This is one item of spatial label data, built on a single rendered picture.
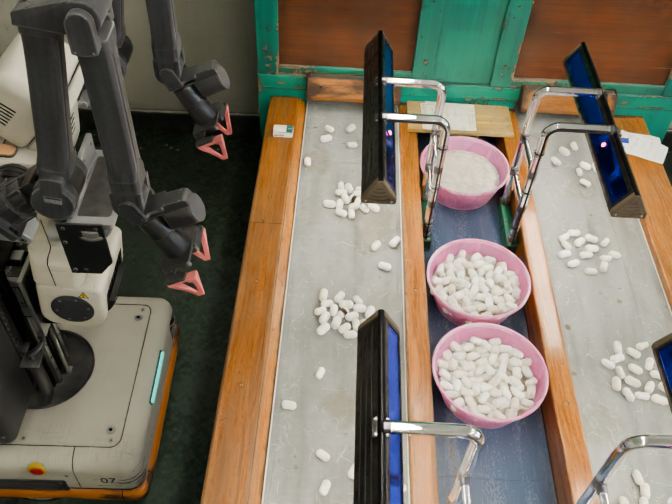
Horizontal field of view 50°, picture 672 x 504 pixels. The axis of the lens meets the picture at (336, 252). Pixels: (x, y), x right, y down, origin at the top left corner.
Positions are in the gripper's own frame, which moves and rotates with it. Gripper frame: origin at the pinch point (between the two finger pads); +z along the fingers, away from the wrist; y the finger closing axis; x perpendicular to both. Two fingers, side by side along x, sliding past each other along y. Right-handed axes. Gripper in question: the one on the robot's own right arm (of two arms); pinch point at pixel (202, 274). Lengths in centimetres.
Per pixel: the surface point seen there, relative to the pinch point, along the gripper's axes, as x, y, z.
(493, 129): -59, 82, 55
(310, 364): -9.0, -4.7, 33.3
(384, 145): -39, 31, 8
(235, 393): 4.4, -14.5, 23.8
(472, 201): -49, 54, 55
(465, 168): -48, 68, 54
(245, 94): 45, 173, 63
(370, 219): -22, 44, 40
